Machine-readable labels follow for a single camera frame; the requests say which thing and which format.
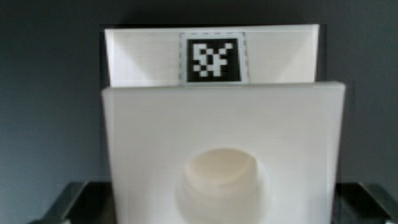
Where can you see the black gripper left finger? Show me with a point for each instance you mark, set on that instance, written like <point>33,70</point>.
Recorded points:
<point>83,205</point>

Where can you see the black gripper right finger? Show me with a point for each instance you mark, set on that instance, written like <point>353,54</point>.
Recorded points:
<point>364,205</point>

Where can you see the white lamp base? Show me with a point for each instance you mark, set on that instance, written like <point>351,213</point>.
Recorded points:
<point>222,125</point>

